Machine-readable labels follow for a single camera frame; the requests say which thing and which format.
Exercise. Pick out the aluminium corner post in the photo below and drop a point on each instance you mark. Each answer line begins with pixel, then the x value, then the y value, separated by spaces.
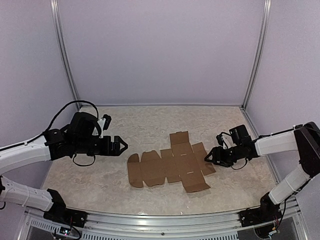
pixel 54 5
pixel 258 53

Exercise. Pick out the right aluminium corner post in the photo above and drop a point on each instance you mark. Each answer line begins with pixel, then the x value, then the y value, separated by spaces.
pixel 258 53

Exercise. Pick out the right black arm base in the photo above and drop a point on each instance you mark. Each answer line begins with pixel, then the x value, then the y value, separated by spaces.
pixel 266 212

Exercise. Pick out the front aluminium frame rail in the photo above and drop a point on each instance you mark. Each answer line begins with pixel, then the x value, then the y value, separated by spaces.
pixel 160 227

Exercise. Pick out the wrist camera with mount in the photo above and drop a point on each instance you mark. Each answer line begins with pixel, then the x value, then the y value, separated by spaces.
pixel 104 123
pixel 228 140

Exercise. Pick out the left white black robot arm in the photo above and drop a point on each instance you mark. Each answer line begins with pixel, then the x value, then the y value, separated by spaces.
pixel 23 154

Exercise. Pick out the brown cardboard box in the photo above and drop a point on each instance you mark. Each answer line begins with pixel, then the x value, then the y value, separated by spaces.
pixel 182 162

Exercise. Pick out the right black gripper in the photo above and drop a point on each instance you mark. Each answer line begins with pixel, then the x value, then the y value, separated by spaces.
pixel 216 157

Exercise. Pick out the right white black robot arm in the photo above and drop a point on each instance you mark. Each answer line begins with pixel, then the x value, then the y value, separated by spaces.
pixel 299 147

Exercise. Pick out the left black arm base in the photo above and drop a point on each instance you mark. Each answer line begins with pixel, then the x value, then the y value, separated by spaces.
pixel 65 212

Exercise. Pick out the left aluminium corner post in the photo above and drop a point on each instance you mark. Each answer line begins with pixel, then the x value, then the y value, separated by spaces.
pixel 54 5

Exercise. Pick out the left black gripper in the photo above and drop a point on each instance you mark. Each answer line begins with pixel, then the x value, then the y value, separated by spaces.
pixel 117 139

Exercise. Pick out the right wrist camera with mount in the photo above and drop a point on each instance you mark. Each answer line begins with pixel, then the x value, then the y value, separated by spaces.
pixel 228 140

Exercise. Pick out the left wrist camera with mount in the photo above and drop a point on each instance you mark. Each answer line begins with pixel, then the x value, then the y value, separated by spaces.
pixel 104 123

